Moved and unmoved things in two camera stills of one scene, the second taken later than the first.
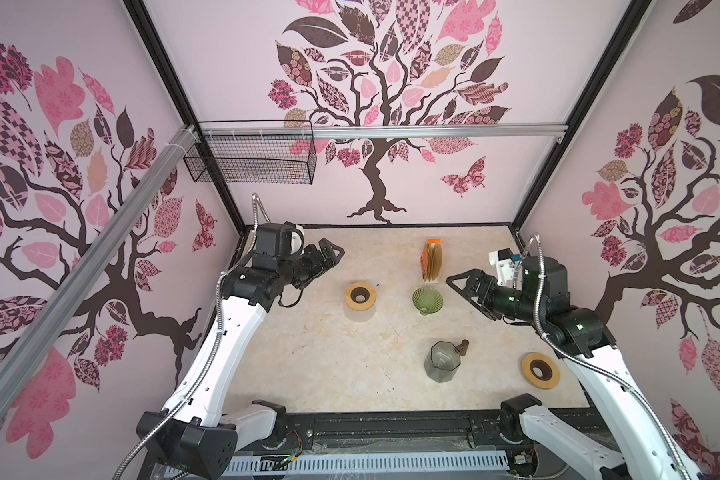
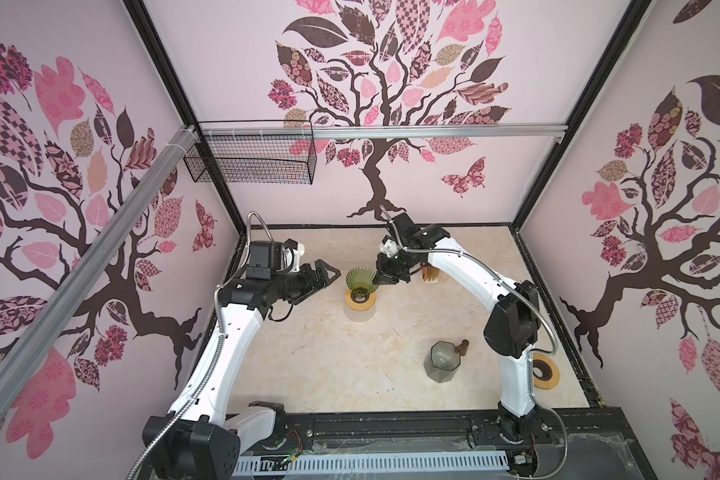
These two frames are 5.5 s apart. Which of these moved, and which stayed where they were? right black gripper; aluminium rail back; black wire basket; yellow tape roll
Moved: right black gripper
Stayed: black wire basket; aluminium rail back; yellow tape roll
